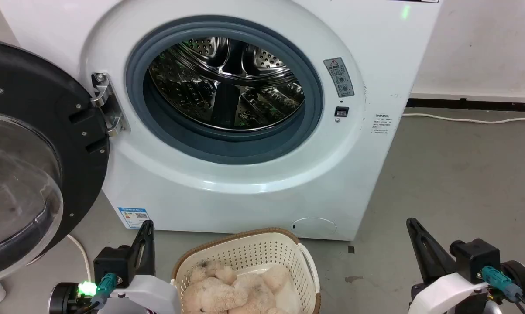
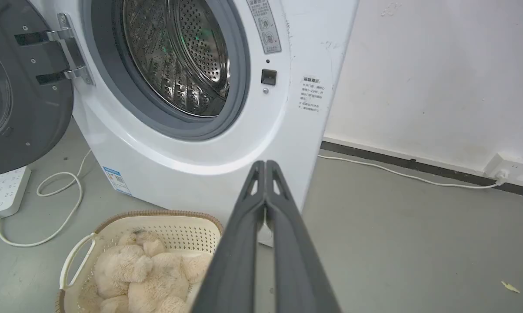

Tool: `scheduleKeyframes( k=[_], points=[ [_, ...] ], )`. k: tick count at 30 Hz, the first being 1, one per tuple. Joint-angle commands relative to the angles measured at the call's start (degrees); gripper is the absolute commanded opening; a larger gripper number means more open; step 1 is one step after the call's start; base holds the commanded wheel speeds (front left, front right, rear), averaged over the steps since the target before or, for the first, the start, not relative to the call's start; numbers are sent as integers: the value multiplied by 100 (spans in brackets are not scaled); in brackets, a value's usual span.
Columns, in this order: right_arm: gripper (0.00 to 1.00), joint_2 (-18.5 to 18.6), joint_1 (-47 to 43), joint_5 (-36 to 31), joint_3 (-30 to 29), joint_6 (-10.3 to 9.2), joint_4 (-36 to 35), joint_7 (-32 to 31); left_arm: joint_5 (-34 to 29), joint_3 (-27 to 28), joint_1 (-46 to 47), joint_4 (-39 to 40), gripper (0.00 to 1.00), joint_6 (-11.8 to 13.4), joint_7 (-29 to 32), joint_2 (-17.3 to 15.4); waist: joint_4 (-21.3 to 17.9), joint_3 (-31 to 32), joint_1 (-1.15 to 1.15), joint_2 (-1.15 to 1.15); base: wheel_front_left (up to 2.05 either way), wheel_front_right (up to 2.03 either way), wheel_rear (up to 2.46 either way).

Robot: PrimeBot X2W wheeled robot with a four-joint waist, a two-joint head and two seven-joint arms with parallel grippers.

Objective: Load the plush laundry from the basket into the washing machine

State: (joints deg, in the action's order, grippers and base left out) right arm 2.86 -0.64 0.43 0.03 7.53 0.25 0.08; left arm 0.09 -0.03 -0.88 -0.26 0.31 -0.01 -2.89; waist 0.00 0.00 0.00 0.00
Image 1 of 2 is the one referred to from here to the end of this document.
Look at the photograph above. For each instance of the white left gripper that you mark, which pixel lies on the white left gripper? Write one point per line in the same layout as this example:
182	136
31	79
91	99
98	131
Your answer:
153	294

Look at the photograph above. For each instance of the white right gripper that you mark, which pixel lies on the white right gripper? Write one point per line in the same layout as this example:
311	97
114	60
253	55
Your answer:
450	294

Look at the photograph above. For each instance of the white front-load washing machine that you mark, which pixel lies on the white front-load washing machine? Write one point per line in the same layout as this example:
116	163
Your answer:
245	205

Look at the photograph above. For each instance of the blue energy label sticker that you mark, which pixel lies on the blue energy label sticker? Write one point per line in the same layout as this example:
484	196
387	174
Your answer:
133	217

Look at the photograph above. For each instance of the beige plush teddy bear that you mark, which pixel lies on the beige plush teddy bear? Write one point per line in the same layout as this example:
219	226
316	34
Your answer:
271	283
212	294

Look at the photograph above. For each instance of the white laundry basket brown rim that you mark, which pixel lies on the white laundry basket brown rim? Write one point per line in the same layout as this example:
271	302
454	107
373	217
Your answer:
249	250

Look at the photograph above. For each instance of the chrome door hinge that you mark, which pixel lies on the chrome door hinge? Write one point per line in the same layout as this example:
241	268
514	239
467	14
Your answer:
109	109

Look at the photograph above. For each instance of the grey rubber door gasket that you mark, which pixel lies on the grey rubber door gasket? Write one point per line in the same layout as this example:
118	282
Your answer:
134	87

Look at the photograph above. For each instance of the black door latch socket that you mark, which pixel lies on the black door latch socket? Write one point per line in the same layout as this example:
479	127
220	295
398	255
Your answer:
341	111

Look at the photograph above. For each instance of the stainless steel washer drum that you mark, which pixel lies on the stainless steel washer drum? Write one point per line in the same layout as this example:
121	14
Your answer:
227	87

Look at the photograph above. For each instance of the grey warning sticker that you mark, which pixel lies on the grey warning sticker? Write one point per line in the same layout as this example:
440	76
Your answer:
340	77

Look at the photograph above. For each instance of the black round glass washer door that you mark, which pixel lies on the black round glass washer door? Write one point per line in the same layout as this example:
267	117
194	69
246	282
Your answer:
26	87

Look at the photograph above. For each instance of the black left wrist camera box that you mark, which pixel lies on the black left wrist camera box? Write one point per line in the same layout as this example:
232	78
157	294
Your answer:
113	264

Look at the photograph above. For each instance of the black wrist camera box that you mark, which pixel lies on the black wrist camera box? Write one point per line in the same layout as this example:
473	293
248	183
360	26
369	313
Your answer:
113	264
476	257

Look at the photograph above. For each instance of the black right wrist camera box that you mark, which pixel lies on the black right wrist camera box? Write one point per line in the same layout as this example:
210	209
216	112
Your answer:
476	257

